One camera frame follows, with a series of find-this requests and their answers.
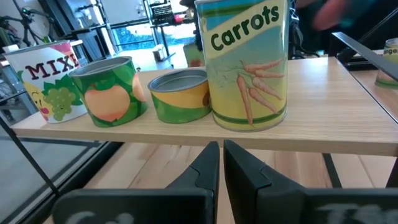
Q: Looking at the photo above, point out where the black aluminium table frame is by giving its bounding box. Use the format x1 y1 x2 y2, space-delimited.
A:
9 141 343 224

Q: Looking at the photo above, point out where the green yellow label can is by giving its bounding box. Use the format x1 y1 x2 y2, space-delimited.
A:
182 42 206 68

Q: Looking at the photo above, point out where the short yellow green can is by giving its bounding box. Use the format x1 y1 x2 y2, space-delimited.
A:
147 68 213 124

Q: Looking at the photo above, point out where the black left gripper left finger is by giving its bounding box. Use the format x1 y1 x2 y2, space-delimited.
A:
51 141 220 224

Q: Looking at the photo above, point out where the tall carrots label can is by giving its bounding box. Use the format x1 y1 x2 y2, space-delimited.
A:
194 0 290 133

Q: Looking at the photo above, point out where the person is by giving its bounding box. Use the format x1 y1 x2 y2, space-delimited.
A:
295 0 398 57

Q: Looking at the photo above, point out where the orange label can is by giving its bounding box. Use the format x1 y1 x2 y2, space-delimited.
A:
374 37 398 90

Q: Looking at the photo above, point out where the mixed fruit label white can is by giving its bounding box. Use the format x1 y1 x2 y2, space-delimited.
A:
3 39 89 124

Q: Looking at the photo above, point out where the small box on table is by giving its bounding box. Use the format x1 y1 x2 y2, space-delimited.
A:
152 44 167 62

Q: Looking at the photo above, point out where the wooden shelf with black frame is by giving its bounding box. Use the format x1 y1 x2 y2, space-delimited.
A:
0 30 398 197

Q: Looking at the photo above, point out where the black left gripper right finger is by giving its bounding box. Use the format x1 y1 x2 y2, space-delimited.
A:
223 139 398 224

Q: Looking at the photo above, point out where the white background table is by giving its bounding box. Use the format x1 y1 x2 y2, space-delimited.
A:
117 43 189 72

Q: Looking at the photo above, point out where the green peach label can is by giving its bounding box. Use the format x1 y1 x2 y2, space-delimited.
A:
68 55 149 128

